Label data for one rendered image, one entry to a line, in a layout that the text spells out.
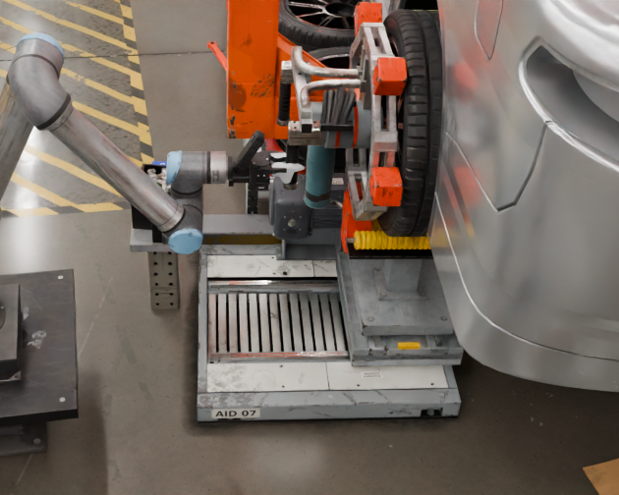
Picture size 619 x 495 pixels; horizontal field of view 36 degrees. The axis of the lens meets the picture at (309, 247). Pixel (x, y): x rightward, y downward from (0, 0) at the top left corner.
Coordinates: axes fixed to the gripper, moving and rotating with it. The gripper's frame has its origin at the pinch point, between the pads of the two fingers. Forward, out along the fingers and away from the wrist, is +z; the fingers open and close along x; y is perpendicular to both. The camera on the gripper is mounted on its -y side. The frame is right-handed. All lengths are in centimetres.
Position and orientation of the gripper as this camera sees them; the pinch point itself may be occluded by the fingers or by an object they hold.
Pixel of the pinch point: (299, 161)
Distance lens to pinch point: 265.3
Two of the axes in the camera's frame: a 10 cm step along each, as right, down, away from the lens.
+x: 0.8, 6.3, -7.7
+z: 9.9, 0.0, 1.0
